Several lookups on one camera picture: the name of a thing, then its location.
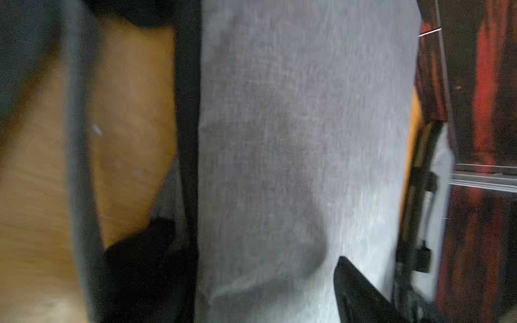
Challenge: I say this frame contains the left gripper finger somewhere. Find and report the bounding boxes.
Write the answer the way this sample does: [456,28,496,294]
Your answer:
[333,257,407,323]

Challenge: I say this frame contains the grey laptop bag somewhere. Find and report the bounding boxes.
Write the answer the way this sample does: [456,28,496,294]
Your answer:
[62,1,421,322]
[1,1,60,133]
[392,121,454,322]

